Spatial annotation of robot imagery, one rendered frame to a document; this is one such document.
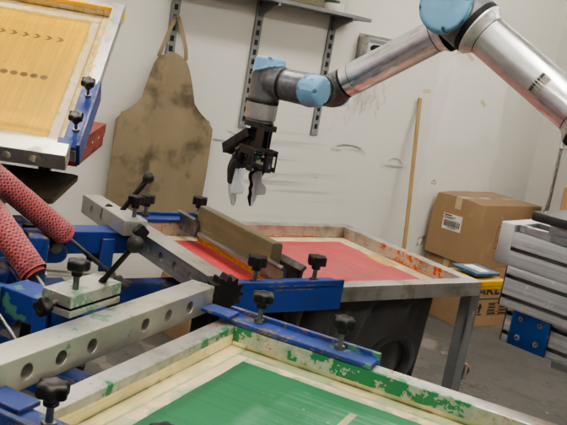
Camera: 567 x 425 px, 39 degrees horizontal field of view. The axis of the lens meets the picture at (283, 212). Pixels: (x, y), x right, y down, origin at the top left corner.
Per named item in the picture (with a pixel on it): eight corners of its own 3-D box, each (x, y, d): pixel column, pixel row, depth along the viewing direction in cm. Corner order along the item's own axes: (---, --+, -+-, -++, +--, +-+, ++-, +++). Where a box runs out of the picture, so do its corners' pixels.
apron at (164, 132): (194, 223, 426) (224, 22, 406) (200, 227, 420) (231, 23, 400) (99, 221, 395) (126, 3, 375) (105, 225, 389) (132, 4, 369)
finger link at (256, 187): (259, 211, 195) (260, 174, 192) (246, 204, 200) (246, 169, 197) (270, 208, 197) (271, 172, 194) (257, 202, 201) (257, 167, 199)
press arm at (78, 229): (127, 245, 187) (130, 225, 186) (137, 253, 182) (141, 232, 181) (55, 245, 177) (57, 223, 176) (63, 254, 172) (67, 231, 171)
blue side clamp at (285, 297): (326, 301, 188) (332, 273, 187) (339, 309, 184) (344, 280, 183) (215, 307, 171) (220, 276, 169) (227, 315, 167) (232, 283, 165)
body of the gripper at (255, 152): (248, 174, 188) (257, 123, 186) (229, 165, 195) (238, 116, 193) (275, 175, 193) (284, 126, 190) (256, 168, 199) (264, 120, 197)
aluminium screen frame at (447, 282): (343, 234, 259) (346, 223, 258) (479, 295, 213) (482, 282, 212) (115, 232, 213) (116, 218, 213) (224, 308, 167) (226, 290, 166)
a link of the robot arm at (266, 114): (240, 99, 192) (268, 102, 197) (237, 117, 193) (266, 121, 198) (257, 104, 186) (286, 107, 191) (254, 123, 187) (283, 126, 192)
